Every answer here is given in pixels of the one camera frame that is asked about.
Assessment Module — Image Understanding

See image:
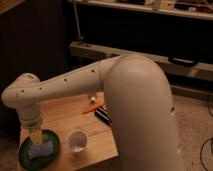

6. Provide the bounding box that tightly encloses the metal stand pole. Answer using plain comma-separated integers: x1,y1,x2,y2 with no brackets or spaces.
73,0,83,45

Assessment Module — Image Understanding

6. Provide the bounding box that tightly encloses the black floor cable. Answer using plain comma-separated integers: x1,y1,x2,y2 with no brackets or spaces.
199,137,213,171

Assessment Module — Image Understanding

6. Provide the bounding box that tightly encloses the black rectangular box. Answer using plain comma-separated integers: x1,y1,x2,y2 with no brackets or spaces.
95,107,111,125

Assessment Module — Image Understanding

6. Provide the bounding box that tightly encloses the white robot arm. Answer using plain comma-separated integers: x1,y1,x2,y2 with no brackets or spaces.
1,54,185,171

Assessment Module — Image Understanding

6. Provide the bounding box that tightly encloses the wall shelf with items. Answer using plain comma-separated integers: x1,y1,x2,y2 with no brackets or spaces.
67,0,213,21

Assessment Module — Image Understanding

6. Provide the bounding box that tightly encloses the long grey case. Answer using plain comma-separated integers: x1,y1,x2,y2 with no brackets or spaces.
69,41,213,82

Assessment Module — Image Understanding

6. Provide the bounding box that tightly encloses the wooden table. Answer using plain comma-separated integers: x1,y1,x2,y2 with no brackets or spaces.
41,95,118,171

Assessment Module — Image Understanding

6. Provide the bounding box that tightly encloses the orange carrot toy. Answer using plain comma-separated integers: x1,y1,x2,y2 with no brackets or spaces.
83,103,104,114

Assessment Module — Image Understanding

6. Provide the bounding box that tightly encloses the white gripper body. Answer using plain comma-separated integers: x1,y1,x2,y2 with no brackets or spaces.
21,124,43,144

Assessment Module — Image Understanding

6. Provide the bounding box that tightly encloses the green glass plate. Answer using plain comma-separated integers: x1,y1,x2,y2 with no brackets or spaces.
18,130,60,171

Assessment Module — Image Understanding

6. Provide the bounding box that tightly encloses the white ceramic cup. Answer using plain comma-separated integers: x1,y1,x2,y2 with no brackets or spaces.
67,131,87,153

